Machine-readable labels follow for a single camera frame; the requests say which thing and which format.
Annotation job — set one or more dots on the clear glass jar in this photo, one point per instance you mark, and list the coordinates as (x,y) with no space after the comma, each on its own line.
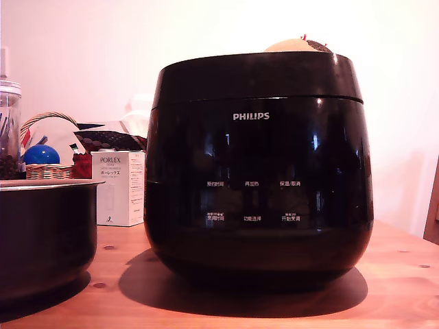
(8,130)

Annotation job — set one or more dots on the white crumpled bag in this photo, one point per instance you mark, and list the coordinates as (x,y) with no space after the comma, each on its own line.
(137,114)

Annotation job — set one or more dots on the black inner cooking pot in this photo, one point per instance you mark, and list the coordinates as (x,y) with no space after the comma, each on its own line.
(44,240)

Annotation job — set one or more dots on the red knitted pouch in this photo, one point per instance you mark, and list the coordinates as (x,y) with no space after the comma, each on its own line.
(82,166)

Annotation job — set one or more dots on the blue ball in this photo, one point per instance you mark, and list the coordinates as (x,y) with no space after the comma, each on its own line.
(41,155)

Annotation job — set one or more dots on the black Philips rice cooker body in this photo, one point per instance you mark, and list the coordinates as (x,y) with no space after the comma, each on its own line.
(260,205)

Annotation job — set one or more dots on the white Porlex cardboard box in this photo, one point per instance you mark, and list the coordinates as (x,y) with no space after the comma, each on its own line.
(118,192)

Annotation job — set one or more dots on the wooden chair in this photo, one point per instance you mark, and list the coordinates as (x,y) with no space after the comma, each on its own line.
(433,212)

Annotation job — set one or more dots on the black rice cooker lid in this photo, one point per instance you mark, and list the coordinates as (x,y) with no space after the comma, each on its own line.
(254,77)

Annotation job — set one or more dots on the tan desk globe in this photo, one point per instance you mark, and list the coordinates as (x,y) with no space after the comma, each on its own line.
(291,46)

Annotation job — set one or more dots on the dark patterned cloth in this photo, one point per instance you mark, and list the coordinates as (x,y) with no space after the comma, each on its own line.
(109,138)

